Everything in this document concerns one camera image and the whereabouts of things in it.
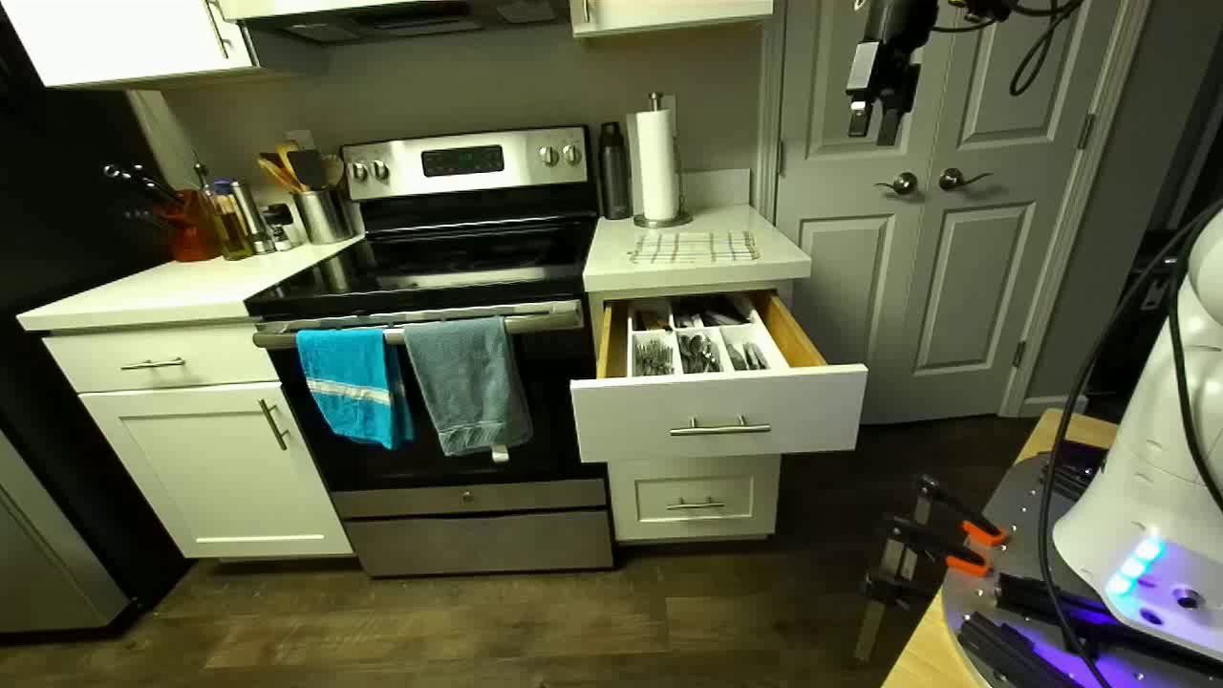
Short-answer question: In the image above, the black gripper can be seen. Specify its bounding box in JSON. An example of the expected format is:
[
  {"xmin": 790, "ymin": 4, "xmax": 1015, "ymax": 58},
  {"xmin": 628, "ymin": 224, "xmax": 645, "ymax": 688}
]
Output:
[{"xmin": 843, "ymin": 0, "xmax": 945, "ymax": 147}]

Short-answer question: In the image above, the white drawer holding cutlery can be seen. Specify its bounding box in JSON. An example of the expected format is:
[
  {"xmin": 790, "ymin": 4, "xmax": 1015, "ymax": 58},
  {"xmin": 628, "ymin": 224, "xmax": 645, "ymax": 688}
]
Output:
[{"xmin": 566, "ymin": 285, "xmax": 870, "ymax": 467}]

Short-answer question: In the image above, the white narrow drawer cabinet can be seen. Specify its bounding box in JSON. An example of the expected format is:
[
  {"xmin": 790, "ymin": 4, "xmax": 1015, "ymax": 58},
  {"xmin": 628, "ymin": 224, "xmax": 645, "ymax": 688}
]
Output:
[{"xmin": 580, "ymin": 204, "xmax": 819, "ymax": 549}]

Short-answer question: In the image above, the small white cabinet drawer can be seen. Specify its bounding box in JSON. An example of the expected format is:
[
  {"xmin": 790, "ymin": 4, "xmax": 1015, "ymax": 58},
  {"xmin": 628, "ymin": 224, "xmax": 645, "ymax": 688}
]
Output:
[{"xmin": 609, "ymin": 455, "xmax": 785, "ymax": 545}]

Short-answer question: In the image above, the wide white cabinet drawer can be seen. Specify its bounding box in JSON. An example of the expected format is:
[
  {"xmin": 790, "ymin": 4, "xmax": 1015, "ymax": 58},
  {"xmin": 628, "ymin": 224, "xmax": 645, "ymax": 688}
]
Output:
[{"xmin": 42, "ymin": 319, "xmax": 284, "ymax": 398}]

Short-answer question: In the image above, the white panel door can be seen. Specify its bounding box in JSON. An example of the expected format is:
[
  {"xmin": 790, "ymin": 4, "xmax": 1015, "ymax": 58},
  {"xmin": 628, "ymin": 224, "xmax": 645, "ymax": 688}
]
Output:
[
  {"xmin": 773, "ymin": 0, "xmax": 947, "ymax": 429},
  {"xmin": 934, "ymin": 0, "xmax": 1140, "ymax": 421}
]

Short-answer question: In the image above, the white paper towel roll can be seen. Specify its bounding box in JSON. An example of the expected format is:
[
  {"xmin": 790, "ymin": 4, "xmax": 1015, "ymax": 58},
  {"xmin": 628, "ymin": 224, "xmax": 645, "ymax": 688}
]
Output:
[{"xmin": 628, "ymin": 89, "xmax": 687, "ymax": 233}]

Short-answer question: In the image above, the clear ridged counter mat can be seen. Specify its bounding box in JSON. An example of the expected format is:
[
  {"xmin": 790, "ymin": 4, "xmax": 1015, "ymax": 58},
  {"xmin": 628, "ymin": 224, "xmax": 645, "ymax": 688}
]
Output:
[{"xmin": 621, "ymin": 224, "xmax": 770, "ymax": 270}]

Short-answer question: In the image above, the black water bottle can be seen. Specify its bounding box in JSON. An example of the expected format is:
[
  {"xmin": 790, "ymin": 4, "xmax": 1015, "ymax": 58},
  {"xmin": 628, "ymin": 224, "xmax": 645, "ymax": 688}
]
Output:
[{"xmin": 595, "ymin": 118, "xmax": 635, "ymax": 221}]

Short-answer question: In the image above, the white cutlery organizer tray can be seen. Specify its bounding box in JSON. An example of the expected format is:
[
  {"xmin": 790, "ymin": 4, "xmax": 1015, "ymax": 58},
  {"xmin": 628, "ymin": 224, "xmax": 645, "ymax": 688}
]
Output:
[{"xmin": 621, "ymin": 294, "xmax": 794, "ymax": 382}]

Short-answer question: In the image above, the black orange bar clamp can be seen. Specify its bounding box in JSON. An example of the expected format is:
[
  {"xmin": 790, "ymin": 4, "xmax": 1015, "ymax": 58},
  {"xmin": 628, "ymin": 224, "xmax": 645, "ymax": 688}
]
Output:
[
  {"xmin": 905, "ymin": 474, "xmax": 1015, "ymax": 556},
  {"xmin": 852, "ymin": 512, "xmax": 1013, "ymax": 667}
]

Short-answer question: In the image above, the stainless steel electric stove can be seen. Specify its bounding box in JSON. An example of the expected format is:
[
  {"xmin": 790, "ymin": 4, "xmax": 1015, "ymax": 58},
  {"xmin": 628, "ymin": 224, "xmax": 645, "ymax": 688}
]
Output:
[{"xmin": 240, "ymin": 123, "xmax": 621, "ymax": 581}]

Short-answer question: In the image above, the stainless range hood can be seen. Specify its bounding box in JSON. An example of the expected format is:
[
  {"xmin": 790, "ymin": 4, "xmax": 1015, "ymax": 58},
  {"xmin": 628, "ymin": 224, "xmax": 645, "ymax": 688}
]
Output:
[{"xmin": 217, "ymin": 0, "xmax": 572, "ymax": 48}]

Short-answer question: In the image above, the grey teal hand towel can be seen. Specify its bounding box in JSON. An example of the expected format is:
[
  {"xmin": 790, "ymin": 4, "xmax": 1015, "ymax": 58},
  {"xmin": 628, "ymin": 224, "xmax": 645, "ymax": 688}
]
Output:
[{"xmin": 398, "ymin": 313, "xmax": 540, "ymax": 467}]

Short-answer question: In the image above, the metal robot mounting plate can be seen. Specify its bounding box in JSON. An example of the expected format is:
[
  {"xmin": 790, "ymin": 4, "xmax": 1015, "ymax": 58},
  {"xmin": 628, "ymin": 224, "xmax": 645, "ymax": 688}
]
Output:
[{"xmin": 945, "ymin": 447, "xmax": 1223, "ymax": 688}]

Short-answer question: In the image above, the white utensil crock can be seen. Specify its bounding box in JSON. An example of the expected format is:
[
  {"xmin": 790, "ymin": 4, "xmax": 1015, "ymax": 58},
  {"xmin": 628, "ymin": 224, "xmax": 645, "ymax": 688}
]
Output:
[{"xmin": 296, "ymin": 183, "xmax": 349, "ymax": 249}]

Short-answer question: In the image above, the bright blue striped towel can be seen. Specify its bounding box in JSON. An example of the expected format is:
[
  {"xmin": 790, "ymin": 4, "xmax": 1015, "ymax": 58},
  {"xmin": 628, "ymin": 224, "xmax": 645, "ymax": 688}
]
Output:
[{"xmin": 291, "ymin": 326, "xmax": 422, "ymax": 455}]

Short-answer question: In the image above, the glass oil bottle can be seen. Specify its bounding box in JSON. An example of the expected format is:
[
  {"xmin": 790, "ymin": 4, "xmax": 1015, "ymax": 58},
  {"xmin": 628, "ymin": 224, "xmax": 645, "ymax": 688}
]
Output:
[{"xmin": 201, "ymin": 177, "xmax": 261, "ymax": 262}]

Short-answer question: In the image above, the red container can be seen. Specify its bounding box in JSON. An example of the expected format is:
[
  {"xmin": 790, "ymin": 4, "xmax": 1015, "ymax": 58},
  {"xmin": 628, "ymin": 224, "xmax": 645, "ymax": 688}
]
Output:
[{"xmin": 157, "ymin": 187, "xmax": 228, "ymax": 266}]

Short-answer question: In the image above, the white wide base cabinet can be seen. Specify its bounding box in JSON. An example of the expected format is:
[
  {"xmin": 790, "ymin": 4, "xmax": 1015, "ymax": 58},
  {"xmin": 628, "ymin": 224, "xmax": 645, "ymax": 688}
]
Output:
[{"xmin": 17, "ymin": 233, "xmax": 368, "ymax": 565}]

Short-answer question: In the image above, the white base cabinet door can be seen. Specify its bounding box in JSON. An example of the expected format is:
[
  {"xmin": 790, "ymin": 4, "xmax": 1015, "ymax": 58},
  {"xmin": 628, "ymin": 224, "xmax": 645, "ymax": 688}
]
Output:
[{"xmin": 82, "ymin": 379, "xmax": 357, "ymax": 560}]

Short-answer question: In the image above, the black refrigerator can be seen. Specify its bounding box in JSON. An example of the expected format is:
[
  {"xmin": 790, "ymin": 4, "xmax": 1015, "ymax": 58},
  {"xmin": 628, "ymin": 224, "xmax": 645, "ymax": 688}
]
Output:
[{"xmin": 0, "ymin": 19, "xmax": 198, "ymax": 619}]

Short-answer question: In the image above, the grey appliance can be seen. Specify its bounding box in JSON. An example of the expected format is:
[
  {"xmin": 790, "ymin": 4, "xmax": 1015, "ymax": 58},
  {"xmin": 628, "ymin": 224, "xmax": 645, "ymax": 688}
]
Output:
[{"xmin": 0, "ymin": 429, "xmax": 134, "ymax": 638}]

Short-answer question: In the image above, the dark lever door handle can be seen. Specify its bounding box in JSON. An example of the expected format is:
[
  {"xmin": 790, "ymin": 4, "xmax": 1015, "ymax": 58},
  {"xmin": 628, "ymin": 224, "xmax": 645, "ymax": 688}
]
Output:
[
  {"xmin": 874, "ymin": 168, "xmax": 925, "ymax": 204},
  {"xmin": 936, "ymin": 165, "xmax": 999, "ymax": 195}
]

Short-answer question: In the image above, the white wall cabinet with handle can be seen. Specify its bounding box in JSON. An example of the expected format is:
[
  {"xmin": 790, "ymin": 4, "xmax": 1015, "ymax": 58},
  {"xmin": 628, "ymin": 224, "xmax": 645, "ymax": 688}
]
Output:
[{"xmin": 0, "ymin": 0, "xmax": 261, "ymax": 93}]

